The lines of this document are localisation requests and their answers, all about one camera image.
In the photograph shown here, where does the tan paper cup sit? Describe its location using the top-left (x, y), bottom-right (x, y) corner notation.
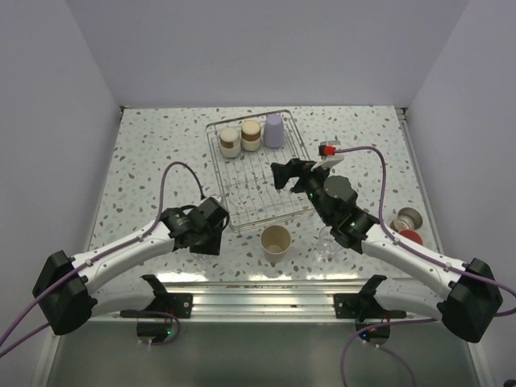
top-left (260, 225), bottom-right (292, 264)

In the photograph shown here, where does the wire dish rack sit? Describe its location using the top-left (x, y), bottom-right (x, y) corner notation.
top-left (206, 109), bottom-right (314, 232)

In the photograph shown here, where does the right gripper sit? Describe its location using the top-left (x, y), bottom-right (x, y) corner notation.
top-left (271, 158), bottom-right (335, 225)

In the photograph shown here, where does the lavender plastic cup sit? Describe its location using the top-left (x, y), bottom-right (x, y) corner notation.
top-left (263, 113), bottom-right (285, 148)

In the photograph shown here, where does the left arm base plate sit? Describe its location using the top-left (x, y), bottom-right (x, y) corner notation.
top-left (120, 293), bottom-right (194, 318)

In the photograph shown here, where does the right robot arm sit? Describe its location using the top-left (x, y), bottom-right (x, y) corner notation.
top-left (271, 159), bottom-right (503, 343)

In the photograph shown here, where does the clear glass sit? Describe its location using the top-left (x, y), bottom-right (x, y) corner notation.
top-left (316, 227), bottom-right (343, 262)
top-left (192, 253), bottom-right (212, 269)

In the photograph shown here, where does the metal-lined cup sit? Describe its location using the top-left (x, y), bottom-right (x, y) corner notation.
top-left (218, 127), bottom-right (241, 158)
top-left (241, 120), bottom-right (261, 152)
top-left (390, 207), bottom-right (423, 231)

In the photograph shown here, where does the aluminium frame rail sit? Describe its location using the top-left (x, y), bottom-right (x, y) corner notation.
top-left (92, 278), bottom-right (444, 323)

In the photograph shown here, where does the clear glass front right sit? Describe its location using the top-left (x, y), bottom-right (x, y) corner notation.
top-left (316, 227), bottom-right (343, 262)

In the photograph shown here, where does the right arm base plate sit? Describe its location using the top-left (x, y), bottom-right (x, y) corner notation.
top-left (333, 293), bottom-right (407, 322)

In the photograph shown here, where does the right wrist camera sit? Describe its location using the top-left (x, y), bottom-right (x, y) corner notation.
top-left (311, 140), bottom-right (343, 171)

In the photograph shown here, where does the red plastic cup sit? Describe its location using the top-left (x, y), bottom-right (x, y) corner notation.
top-left (398, 229), bottom-right (424, 245)

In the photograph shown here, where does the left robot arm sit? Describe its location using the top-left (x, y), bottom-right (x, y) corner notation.
top-left (32, 197), bottom-right (230, 335)

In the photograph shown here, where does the clear glass front left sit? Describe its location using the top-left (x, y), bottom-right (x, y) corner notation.
top-left (192, 253), bottom-right (212, 269)

